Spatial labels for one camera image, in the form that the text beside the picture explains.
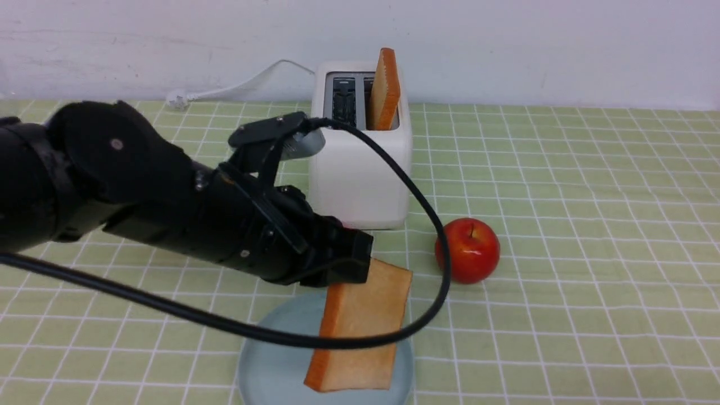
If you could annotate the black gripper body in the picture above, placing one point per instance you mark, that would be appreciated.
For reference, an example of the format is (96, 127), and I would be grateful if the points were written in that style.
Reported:
(288, 243)

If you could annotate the toast slice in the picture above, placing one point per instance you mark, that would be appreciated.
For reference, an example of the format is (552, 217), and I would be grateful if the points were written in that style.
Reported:
(385, 92)
(353, 311)

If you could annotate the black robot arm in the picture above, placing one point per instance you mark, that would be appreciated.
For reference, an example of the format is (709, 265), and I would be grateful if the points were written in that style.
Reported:
(104, 166)

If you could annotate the white two-slot toaster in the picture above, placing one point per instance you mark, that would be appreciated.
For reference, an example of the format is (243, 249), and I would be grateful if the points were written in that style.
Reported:
(347, 179)

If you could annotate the light blue round plate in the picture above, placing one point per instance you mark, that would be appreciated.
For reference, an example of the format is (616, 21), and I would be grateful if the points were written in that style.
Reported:
(274, 374)

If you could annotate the red apple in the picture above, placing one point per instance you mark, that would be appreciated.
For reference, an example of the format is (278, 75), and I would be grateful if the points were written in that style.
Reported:
(474, 249)

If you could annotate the green checkered tablecloth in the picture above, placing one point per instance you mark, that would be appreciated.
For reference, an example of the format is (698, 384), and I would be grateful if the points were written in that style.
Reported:
(606, 293)

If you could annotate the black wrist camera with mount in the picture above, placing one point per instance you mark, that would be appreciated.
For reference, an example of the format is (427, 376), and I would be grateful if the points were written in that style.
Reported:
(259, 147)

